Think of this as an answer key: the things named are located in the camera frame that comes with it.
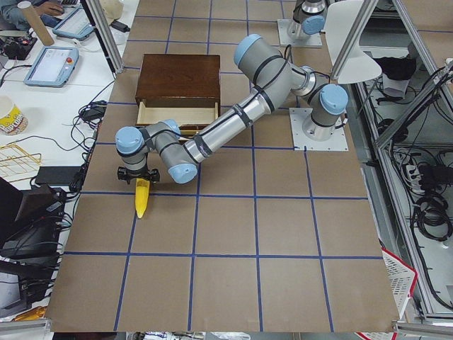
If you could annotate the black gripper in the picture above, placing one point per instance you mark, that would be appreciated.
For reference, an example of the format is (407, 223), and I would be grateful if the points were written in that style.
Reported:
(136, 176)

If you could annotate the yellow corn cob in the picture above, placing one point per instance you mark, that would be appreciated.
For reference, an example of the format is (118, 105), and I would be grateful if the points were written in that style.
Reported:
(142, 189)

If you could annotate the dark wooden drawer cabinet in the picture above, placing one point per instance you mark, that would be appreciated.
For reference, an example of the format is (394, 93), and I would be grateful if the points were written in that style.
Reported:
(179, 81)

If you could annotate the paper popcorn cup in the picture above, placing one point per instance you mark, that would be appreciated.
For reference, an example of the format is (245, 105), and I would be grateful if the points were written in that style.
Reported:
(12, 121)

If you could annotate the blue teach pendant near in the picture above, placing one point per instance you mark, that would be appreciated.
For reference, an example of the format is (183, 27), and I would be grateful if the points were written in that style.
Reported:
(52, 67)

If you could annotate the blue teach pendant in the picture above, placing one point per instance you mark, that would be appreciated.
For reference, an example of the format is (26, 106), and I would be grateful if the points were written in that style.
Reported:
(52, 67)
(75, 26)

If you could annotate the blue teach pendant far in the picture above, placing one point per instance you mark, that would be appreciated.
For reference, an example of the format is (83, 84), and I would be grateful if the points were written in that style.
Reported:
(75, 26)

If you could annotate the cardboard tube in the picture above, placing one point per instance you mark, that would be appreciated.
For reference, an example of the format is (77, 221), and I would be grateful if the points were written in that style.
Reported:
(32, 15)

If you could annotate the white lamp shade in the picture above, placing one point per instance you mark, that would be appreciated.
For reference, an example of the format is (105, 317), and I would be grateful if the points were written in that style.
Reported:
(344, 25)

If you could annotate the red white plastic basket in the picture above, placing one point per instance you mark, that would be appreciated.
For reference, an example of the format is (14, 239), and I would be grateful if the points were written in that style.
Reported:
(402, 278)

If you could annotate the gold wire rack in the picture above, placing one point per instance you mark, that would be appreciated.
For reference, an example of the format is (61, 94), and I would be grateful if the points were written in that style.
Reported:
(17, 164)

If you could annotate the aluminium frame post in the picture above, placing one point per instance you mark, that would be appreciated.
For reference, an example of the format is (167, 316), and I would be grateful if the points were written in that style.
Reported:
(96, 17)

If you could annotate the orange screwdriver handle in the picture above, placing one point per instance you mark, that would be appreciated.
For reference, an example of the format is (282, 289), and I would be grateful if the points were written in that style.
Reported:
(33, 314)

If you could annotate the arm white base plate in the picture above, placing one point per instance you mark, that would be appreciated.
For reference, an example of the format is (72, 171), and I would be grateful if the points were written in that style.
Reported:
(308, 136)
(291, 33)

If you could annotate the aluminium frame structure right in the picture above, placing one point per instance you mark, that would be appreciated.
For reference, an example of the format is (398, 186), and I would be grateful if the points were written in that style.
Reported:
(405, 118)

